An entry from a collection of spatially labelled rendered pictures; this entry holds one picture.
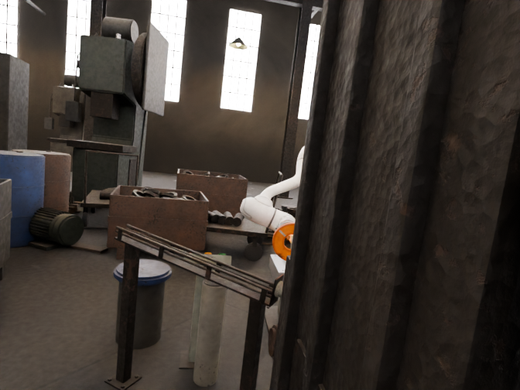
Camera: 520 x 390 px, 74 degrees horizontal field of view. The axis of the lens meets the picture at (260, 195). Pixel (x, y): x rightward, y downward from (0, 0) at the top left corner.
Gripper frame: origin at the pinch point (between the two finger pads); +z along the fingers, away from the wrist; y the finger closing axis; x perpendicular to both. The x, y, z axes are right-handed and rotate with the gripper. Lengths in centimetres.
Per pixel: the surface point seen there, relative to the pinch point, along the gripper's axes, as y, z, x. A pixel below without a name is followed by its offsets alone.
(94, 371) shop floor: 86, -28, -83
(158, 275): 65, -51, -39
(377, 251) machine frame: -3, 84, 15
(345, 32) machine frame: 1, 60, 57
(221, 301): 27, -25, -39
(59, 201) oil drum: 236, -250, -35
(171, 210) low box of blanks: 97, -196, -23
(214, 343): 28, -25, -60
